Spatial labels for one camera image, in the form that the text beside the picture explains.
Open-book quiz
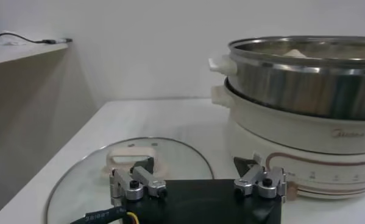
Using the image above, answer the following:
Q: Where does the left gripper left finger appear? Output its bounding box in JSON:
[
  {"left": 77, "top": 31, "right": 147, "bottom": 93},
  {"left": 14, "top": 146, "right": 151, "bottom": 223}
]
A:
[{"left": 108, "top": 156, "right": 168, "bottom": 208}]

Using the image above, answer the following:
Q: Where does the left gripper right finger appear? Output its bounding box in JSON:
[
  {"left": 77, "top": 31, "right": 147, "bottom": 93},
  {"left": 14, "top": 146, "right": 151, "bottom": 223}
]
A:
[{"left": 233, "top": 156, "right": 288, "bottom": 200}]

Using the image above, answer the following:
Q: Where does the glass lid with cream handle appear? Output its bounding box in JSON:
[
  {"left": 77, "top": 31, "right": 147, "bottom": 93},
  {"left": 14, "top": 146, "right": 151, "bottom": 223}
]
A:
[{"left": 46, "top": 136, "right": 215, "bottom": 224}]

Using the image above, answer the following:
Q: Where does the stainless steel steamer basket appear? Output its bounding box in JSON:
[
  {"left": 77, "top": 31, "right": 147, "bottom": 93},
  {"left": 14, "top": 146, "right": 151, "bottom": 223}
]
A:
[{"left": 208, "top": 35, "right": 365, "bottom": 121}]

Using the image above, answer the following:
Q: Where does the white electric cooker pot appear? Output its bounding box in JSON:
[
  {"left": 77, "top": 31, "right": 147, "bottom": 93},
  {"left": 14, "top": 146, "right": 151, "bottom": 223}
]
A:
[{"left": 211, "top": 85, "right": 365, "bottom": 201}]

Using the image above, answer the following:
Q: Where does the black and silver adapter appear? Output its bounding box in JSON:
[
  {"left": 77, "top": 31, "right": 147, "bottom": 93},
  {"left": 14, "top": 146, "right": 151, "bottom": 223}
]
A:
[{"left": 41, "top": 37, "right": 74, "bottom": 44}]

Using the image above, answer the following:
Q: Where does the white side desk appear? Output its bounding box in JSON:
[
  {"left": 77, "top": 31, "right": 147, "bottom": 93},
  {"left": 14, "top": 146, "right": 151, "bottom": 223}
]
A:
[{"left": 0, "top": 30, "right": 73, "bottom": 67}]

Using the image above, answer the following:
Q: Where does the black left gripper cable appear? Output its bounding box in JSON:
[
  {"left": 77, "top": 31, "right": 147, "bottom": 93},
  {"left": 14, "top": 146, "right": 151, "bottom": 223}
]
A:
[{"left": 69, "top": 206, "right": 140, "bottom": 224}]

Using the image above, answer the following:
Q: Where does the black desk cable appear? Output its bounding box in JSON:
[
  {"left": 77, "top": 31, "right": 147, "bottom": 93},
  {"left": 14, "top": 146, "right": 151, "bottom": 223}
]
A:
[{"left": 0, "top": 32, "right": 57, "bottom": 46}]

